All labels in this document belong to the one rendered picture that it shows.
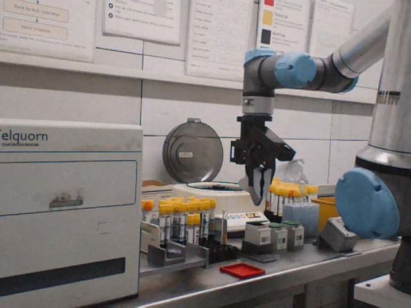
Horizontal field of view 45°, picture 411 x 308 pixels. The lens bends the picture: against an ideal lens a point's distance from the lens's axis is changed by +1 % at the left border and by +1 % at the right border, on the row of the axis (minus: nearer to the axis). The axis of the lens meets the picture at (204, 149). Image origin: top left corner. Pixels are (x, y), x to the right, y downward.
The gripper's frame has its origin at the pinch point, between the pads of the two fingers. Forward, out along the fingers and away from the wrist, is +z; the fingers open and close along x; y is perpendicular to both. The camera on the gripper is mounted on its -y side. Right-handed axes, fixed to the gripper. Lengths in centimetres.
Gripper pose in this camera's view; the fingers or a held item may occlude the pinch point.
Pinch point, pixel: (259, 201)
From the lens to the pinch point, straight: 117.7
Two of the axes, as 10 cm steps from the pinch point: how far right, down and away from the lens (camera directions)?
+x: -7.6, 0.0, -6.5
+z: -0.5, 10.0, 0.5
